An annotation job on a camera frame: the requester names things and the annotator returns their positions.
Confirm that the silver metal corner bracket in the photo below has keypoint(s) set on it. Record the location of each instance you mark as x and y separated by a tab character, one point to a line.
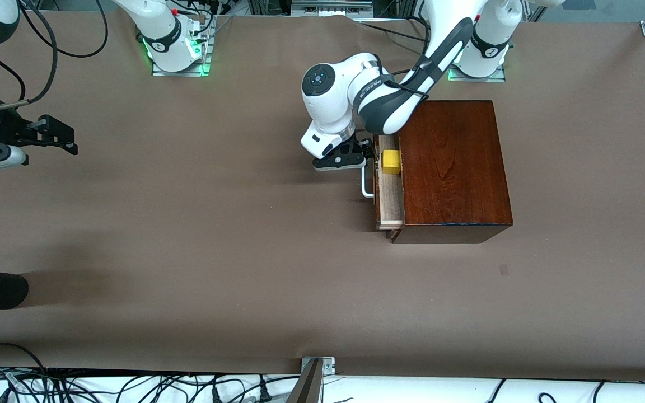
328	366

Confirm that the black power plug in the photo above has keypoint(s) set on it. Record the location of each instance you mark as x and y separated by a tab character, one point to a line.
215	394
265	393

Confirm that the brown paper table cover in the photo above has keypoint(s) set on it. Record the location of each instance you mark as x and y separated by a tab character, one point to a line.
188	224

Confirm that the dark aluminium profile post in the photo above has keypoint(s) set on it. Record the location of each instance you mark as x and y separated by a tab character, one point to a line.
307	386

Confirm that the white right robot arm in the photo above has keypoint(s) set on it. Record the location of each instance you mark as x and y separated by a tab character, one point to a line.
157	19

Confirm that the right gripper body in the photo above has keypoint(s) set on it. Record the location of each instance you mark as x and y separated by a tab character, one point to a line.
4	128

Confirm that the silver metal box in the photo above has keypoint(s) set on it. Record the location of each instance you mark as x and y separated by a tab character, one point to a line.
328	8

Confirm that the dark brown wooden cabinet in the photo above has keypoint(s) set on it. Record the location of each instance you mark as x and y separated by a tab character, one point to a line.
451	168

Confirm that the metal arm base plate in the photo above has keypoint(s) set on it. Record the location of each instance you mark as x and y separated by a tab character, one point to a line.
166	73
496	78

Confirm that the yellow block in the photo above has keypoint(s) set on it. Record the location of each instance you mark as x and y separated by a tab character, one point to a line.
391	162

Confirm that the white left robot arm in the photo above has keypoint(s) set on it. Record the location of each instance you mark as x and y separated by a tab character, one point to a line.
328	95

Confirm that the wooden drawer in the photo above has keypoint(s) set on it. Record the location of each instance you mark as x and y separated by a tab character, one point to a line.
389	196

